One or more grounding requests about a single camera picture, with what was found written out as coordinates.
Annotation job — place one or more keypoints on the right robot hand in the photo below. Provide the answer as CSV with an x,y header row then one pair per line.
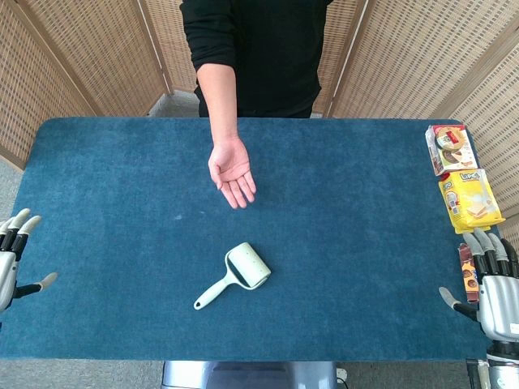
x,y
500,300

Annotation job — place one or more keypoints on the person's right hand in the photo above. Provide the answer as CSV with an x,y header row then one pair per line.
x,y
231,166

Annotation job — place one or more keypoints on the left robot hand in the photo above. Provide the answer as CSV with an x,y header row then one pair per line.
x,y
8,267

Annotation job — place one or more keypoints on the pale green lint roller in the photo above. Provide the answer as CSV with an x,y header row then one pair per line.
x,y
249,265

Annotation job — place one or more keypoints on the person's right forearm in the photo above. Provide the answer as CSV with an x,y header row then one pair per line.
x,y
219,105

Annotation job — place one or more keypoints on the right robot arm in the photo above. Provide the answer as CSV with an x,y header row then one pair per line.
x,y
503,364

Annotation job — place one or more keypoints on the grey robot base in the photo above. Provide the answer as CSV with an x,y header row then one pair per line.
x,y
247,374

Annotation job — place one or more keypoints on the brown red snack package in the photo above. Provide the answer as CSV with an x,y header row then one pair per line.
x,y
469,279

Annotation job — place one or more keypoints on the yellow snack package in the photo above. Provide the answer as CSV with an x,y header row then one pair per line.
x,y
472,202

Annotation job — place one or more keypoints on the blue table cloth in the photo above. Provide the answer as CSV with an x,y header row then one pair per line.
x,y
324,243

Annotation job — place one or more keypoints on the person's black-clothed torso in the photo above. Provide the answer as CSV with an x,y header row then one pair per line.
x,y
275,52

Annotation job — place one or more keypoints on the red white snack package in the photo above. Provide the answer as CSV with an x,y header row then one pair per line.
x,y
452,150

